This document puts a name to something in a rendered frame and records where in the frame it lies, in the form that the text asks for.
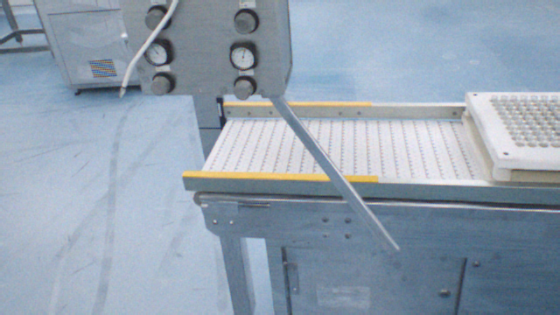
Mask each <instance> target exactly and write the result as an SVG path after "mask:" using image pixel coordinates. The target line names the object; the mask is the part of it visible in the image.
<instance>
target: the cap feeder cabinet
mask: <svg viewBox="0 0 560 315"><path fill-rule="evenodd" d="M35 2H36V5H37V7H38V12H39V15H40V17H41V18H42V21H43V24H44V27H45V31H46V34H47V37H48V39H49V42H50V44H51V47H52V51H53V54H54V57H55V59H56V62H57V65H58V67H59V71H60V74H61V77H62V80H63V82H64V84H65V86H67V87H68V89H72V88H74V89H75V91H76V92H75V93H74V94H75V95H80V94H81V92H80V91H78V90H77V89H78V88H98V87H112V86H122V85H123V82H124V79H125V76H126V73H127V71H128V68H129V66H130V63H131V62H132V60H133V56H132V52H131V49H130V43H129V40H128V36H127V32H126V29H125V26H124V22H123V16H122V13H121V9H120V5H119V2H118V0H35ZM137 85H140V83H139V79H138V76H137V70H136V67H135V65H134V68H133V70H132V73H131V76H130V78H129V83H128V85H127V86H137Z"/></svg>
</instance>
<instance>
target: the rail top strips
mask: <svg viewBox="0 0 560 315"><path fill-rule="evenodd" d="M287 102H288V103H289V105H290V106H373V104H372V102H371V101H287ZM223 106H273V104H272V103H271V102H270V101H225V102H224V104H223ZM344 176H345V178H346V180H347V181H348V182H372V183H379V179H378V176H375V175H344ZM182 177H195V178H225V179H283V180H312V181H331V180H330V179H329V178H328V176H327V175H326V174H310V173H278V172H245V171H185V172H184V173H183V175H182Z"/></svg>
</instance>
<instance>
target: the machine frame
mask: <svg viewBox="0 0 560 315"><path fill-rule="evenodd" d="M216 97H223V102H225V97H224V94H223V95H222V96H217V95H216V94H193V95H192V98H193V102H194V112H195V116H196V121H197V125H198V129H199V137H200V142H201V147H202V151H203V156H204V160H205V162H206V161H207V159H208V157H209V155H210V153H211V151H212V149H213V147H214V146H215V144H216V142H217V140H218V138H219V136H220V134H221V124H220V118H219V112H218V107H217V101H216ZM220 244H221V248H222V250H221V253H222V257H223V261H224V265H225V271H226V275H227V283H228V288H229V292H230V297H231V302H232V306H233V311H234V315H254V312H255V308H256V297H255V291H254V285H253V279H252V274H251V268H250V262H249V252H248V247H247V241H246V238H237V237H221V236H220Z"/></svg>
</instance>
